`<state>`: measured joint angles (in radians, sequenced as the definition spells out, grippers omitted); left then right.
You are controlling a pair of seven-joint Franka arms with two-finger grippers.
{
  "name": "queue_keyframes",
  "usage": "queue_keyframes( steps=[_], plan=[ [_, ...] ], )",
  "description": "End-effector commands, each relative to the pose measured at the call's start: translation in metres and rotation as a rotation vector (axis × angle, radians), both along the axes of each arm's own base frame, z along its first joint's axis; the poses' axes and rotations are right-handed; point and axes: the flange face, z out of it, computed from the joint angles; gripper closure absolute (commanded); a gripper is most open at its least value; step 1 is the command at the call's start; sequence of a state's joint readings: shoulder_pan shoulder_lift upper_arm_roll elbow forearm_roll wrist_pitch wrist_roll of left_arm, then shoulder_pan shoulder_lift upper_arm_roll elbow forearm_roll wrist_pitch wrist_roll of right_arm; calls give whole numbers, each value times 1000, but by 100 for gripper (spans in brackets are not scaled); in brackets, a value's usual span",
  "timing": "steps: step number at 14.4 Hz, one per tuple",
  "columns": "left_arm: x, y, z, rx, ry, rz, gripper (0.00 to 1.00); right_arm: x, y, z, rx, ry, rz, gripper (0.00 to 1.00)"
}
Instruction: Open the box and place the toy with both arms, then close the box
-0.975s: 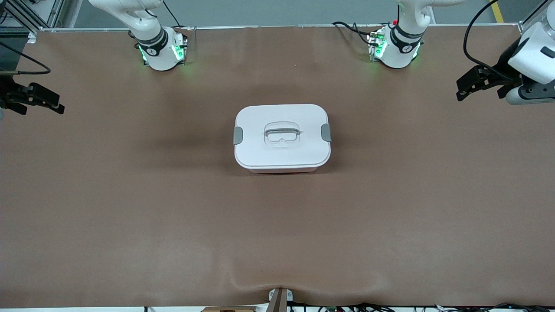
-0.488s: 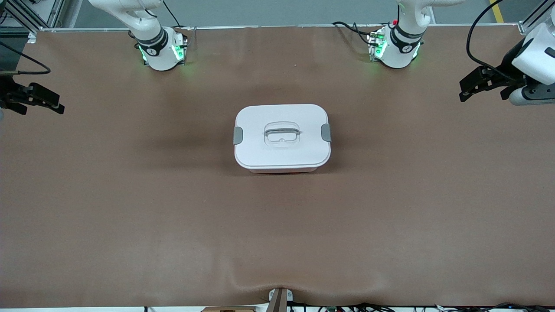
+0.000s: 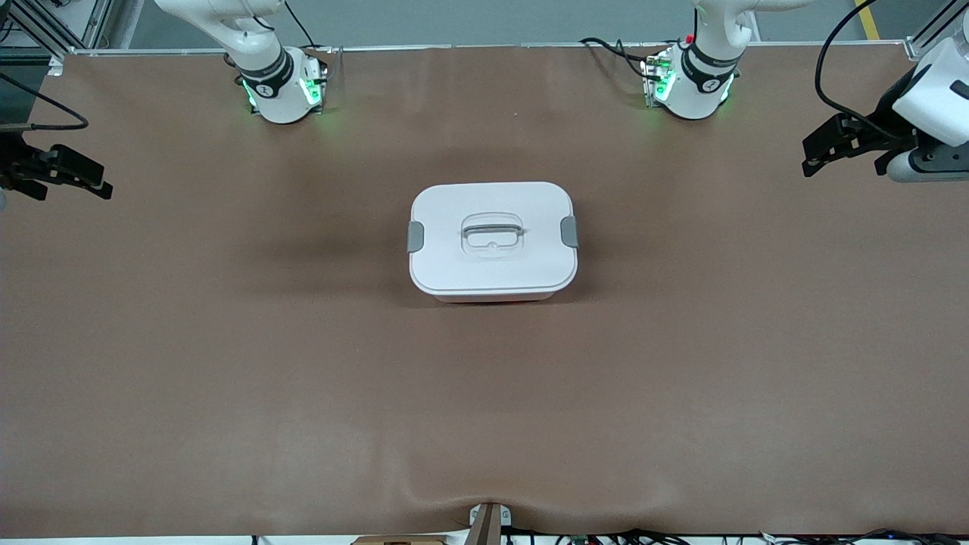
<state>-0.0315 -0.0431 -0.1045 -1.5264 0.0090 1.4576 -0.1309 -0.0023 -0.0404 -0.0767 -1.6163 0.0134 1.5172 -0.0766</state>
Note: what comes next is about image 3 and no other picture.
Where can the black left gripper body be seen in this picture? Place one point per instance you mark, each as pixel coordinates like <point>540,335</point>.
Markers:
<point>884,123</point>

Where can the metal table clamp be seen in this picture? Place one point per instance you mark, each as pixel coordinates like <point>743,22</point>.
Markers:
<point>488,526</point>

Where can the pink plastic box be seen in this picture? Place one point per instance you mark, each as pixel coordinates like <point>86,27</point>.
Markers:
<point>492,298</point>

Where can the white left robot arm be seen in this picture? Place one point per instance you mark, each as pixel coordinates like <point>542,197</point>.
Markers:
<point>696,91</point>

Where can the aluminium frame profile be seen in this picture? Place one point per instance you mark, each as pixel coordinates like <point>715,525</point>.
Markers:
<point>935,26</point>
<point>98,23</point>

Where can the brown table mat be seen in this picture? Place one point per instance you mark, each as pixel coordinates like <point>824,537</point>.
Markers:
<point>484,416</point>

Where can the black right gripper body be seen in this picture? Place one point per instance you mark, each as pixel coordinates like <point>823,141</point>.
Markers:
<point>15,166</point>

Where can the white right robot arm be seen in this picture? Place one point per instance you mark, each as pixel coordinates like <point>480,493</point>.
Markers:
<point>280,87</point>

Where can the metal corner bracket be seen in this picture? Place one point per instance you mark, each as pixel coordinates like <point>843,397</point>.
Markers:
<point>920,50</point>
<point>54,65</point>

